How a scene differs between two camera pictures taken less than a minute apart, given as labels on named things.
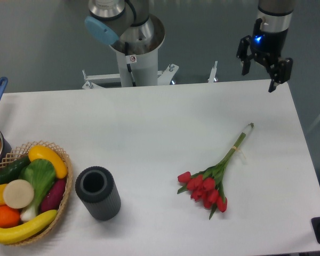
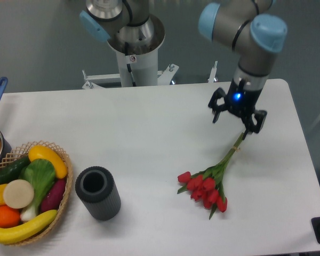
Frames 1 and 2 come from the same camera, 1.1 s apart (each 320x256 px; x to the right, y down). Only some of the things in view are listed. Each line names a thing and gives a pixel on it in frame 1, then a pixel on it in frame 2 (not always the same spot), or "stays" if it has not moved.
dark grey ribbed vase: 95,185 stays
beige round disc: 18,193 stays
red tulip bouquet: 205,185 stays
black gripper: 268,47 to 241,103
